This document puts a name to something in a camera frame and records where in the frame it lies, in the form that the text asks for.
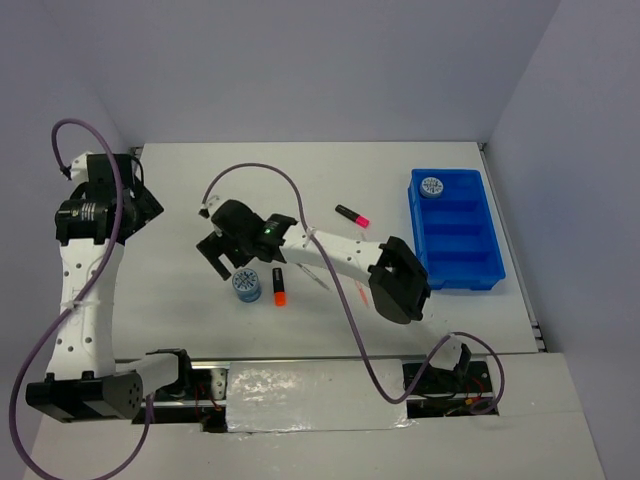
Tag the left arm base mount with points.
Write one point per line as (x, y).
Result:
(203, 405)

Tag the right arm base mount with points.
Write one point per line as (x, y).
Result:
(438, 395)

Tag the orange cap black highlighter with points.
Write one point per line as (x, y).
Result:
(279, 293)

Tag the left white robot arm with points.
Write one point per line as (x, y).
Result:
(82, 381)

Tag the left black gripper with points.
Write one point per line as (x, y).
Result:
(147, 205)

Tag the pink cap black highlighter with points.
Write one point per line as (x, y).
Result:
(352, 216)

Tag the aluminium table edge rail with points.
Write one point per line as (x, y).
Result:
(535, 324)

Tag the blue plastic compartment tray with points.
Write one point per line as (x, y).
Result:
(454, 235)

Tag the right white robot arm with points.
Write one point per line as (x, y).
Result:
(397, 281)

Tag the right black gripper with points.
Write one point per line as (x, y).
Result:
(212, 247)

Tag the white foil covered panel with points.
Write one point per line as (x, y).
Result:
(307, 396)

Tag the slim silver pen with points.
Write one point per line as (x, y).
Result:
(314, 277)

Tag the blue round tape tin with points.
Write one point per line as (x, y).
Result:
(246, 285)

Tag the red transparent pen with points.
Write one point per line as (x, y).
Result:
(362, 293)

